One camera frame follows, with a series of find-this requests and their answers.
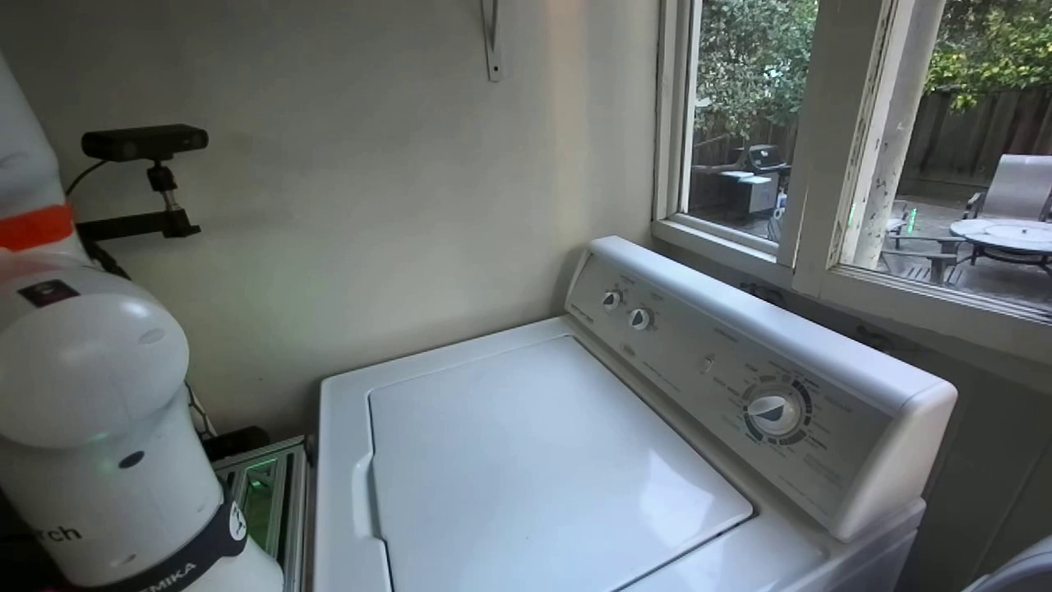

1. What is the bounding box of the white casement window sash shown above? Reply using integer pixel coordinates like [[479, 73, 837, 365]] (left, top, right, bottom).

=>
[[793, 0, 948, 282]]

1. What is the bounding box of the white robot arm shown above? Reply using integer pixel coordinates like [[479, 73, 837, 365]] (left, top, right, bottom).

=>
[[0, 58, 284, 592]]

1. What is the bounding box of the small left washer knob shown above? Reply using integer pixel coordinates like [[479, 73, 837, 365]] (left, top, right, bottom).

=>
[[602, 289, 621, 313]]

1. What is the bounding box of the small washer knob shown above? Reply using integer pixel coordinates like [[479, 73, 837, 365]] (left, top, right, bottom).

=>
[[627, 305, 654, 332], [602, 289, 621, 313]]

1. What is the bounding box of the white top-load washing machine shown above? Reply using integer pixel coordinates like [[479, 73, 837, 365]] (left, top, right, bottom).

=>
[[314, 236, 958, 592]]

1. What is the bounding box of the black outdoor grill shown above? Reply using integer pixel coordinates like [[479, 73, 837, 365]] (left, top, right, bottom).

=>
[[690, 145, 789, 222]]

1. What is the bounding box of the large washer dial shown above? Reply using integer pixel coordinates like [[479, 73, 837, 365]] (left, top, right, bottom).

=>
[[744, 384, 811, 444]]

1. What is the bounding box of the round patio table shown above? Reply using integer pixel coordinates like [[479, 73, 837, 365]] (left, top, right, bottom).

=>
[[950, 217, 1052, 267]]

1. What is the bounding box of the grey patio chair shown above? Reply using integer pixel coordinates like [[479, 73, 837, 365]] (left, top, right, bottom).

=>
[[966, 155, 1052, 219]]

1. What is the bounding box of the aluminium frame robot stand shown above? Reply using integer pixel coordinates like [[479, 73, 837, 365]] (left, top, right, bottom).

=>
[[215, 438, 315, 592]]

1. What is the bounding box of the black camera on mount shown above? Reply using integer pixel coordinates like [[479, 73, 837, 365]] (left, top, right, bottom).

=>
[[62, 121, 212, 245]]

